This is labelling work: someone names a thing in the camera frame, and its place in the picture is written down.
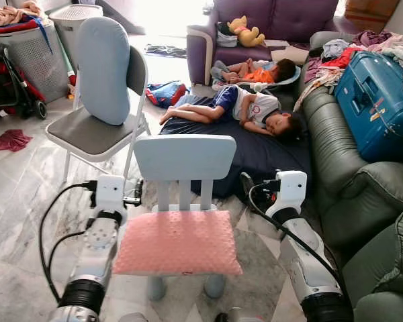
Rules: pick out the pink dotted plush pillow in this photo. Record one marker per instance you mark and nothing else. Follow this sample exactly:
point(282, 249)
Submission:
point(178, 243)

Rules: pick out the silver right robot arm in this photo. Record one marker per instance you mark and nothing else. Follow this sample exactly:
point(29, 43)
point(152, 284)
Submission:
point(302, 255)

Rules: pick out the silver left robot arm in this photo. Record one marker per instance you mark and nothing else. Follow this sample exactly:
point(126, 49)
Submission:
point(97, 245)

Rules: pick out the green leather sofa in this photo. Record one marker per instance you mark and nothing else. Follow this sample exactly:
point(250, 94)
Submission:
point(342, 147)

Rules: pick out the light blue oblong pillow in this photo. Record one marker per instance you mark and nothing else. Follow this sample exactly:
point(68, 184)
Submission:
point(104, 70)

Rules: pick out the purple sofa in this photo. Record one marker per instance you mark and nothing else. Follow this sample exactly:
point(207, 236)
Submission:
point(289, 19)

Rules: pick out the dark blue floor mattress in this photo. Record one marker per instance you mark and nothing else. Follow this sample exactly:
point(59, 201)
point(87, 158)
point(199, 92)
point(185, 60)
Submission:
point(255, 157)

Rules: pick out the small light blue kid chair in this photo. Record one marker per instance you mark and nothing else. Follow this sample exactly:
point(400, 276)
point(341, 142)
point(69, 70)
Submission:
point(185, 156)

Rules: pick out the grey folding chair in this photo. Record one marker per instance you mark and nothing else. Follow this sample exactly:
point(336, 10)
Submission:
point(87, 134)

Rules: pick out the sleeping child in white shirt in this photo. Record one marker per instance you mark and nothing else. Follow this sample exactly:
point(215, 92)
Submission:
point(248, 104)

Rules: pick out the blue backpack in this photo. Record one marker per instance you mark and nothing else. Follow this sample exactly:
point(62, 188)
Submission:
point(165, 92)

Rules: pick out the grey baby bouncer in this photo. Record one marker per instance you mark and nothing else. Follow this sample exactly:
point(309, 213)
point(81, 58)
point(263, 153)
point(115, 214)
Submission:
point(289, 79)

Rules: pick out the baby in orange clothes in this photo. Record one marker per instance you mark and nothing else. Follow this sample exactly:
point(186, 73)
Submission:
point(262, 72)

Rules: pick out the dark red cloth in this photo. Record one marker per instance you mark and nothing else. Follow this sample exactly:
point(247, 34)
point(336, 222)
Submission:
point(12, 140)

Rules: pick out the blue hard suitcase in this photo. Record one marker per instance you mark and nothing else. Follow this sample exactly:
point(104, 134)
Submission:
point(376, 107)

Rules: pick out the dark floor mat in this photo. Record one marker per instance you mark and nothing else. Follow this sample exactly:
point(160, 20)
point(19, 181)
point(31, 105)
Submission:
point(164, 51)

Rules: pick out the small white bag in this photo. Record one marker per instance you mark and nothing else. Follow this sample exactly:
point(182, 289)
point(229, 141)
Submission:
point(226, 37)

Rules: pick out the yellow plush bear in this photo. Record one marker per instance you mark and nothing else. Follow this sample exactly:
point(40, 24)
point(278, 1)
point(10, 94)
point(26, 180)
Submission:
point(245, 31)

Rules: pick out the grey mesh laundry basket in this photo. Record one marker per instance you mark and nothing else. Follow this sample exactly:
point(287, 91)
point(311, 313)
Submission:
point(37, 64)

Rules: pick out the black and red stroller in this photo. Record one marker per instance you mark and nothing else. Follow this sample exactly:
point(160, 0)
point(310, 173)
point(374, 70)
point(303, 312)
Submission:
point(7, 84)

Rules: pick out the mixed clothes pile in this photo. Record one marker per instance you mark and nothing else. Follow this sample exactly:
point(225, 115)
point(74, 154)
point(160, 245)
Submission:
point(363, 48)

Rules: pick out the white plastic laundry basket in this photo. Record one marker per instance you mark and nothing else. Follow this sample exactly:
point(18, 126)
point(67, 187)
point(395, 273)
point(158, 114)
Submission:
point(74, 19)

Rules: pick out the brown cardboard box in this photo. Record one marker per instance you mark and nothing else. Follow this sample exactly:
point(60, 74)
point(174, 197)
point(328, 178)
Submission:
point(373, 13)

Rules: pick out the pile of laundry in basket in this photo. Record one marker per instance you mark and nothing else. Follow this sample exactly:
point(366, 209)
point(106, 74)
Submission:
point(13, 17)

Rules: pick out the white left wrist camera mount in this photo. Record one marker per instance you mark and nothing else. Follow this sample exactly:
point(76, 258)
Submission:
point(110, 194)

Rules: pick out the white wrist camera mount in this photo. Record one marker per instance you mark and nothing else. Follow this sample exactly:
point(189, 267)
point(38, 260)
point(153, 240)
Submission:
point(291, 189)
point(110, 194)

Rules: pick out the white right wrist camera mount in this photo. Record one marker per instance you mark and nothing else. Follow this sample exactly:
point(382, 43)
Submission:
point(291, 189)

